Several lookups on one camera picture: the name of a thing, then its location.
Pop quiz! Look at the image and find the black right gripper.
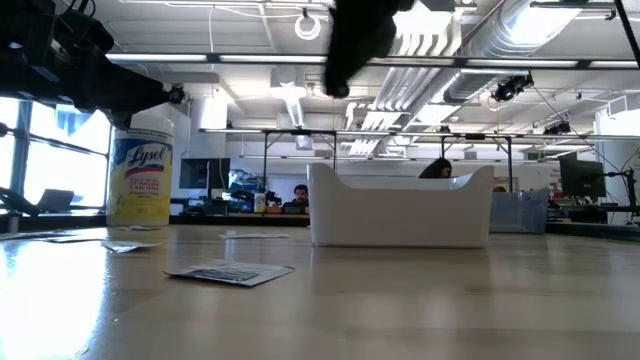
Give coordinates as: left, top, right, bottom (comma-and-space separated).
323, 0, 416, 98

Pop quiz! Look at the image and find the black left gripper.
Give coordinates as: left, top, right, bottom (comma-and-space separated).
0, 49, 170, 130

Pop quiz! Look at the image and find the white plastic bin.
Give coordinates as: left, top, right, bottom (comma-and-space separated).
307, 162, 496, 249

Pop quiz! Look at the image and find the Lysol wipes canister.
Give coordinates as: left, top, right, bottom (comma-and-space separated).
105, 112, 176, 228

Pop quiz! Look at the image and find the overhead light bar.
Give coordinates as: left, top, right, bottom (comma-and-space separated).
104, 52, 640, 70

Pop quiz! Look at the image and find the dark computer monitor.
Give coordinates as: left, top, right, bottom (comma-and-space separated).
558, 156, 608, 200
179, 157, 232, 191

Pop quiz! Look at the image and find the person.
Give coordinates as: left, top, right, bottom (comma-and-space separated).
281, 183, 310, 209
418, 157, 454, 180

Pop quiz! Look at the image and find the open laptop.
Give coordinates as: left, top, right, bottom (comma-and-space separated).
37, 188, 76, 214

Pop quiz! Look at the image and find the grey translucent plastic bin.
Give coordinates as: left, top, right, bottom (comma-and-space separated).
491, 187, 550, 235

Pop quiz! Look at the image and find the white cable ring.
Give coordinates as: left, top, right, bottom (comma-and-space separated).
293, 12, 323, 42

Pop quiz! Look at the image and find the black background rig frame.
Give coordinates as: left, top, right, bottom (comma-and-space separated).
198, 127, 640, 194

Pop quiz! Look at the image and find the silver ventilation duct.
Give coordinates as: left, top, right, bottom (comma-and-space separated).
442, 0, 584, 104

